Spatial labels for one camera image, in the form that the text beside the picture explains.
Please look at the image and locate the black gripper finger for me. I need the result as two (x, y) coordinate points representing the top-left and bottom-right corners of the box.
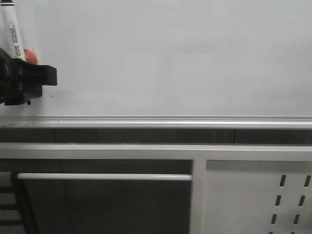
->
(18, 61), (58, 100)

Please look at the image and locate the whiteboard with aluminium frame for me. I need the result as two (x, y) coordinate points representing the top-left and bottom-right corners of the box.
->
(0, 0), (312, 129)

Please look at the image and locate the white horizontal metal rod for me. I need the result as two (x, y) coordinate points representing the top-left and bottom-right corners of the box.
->
(17, 173), (192, 181)

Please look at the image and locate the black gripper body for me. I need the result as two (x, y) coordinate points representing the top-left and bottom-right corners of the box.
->
(0, 48), (24, 106)

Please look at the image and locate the white metal stand frame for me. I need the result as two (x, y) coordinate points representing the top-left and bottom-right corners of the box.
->
(0, 143), (312, 234)

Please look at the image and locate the white whiteboard marker pen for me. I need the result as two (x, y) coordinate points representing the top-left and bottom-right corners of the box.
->
(0, 0), (26, 62)

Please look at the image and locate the white perforated metal panel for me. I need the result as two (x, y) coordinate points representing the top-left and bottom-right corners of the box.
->
(202, 161), (312, 234)

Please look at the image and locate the red round magnet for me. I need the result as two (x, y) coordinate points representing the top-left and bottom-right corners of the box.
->
(24, 48), (38, 64)

